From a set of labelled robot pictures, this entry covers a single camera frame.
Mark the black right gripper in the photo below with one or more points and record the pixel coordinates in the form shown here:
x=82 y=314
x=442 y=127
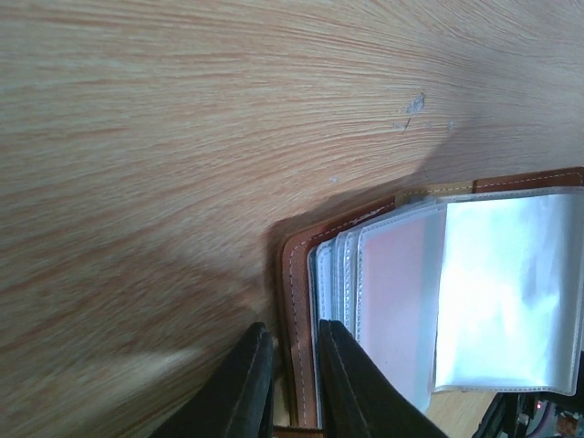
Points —
x=538 y=414

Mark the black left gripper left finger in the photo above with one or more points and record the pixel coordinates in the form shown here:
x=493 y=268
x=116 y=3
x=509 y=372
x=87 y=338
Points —
x=237 y=400

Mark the red credit card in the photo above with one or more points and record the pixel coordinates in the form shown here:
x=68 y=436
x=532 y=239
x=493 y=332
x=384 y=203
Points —
x=400 y=263

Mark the brown leather card holder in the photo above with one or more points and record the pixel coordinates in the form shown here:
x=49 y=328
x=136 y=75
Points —
x=473 y=286

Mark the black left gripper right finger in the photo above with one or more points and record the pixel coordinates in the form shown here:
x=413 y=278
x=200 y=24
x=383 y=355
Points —
x=358 y=401

